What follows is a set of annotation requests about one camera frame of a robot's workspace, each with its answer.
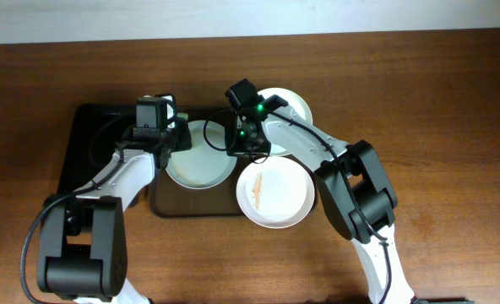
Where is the green yellow sponge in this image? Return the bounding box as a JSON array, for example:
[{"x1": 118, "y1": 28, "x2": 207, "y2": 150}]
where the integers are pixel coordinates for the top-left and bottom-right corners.
[{"x1": 176, "y1": 112, "x2": 189, "y2": 122}]

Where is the white plate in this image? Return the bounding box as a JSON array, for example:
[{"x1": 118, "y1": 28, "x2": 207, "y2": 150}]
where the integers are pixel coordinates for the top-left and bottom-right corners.
[
  {"x1": 256, "y1": 87, "x2": 314, "y2": 157},
  {"x1": 236, "y1": 157, "x2": 316, "y2": 229},
  {"x1": 166, "y1": 120, "x2": 236, "y2": 190}
]

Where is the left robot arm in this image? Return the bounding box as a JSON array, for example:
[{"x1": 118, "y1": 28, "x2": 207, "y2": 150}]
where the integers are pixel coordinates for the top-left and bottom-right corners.
[{"x1": 30, "y1": 117, "x2": 192, "y2": 303}]

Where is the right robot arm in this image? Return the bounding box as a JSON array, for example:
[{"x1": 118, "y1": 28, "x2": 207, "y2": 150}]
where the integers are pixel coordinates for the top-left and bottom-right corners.
[{"x1": 226, "y1": 91, "x2": 416, "y2": 303}]

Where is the brown serving tray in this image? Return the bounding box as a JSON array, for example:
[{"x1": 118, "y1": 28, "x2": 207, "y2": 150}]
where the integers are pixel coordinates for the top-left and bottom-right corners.
[{"x1": 149, "y1": 106, "x2": 251, "y2": 218}]

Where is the black rectangular tray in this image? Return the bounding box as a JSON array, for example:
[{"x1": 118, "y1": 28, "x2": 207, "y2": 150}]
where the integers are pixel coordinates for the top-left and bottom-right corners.
[{"x1": 57, "y1": 104, "x2": 155, "y2": 209}]

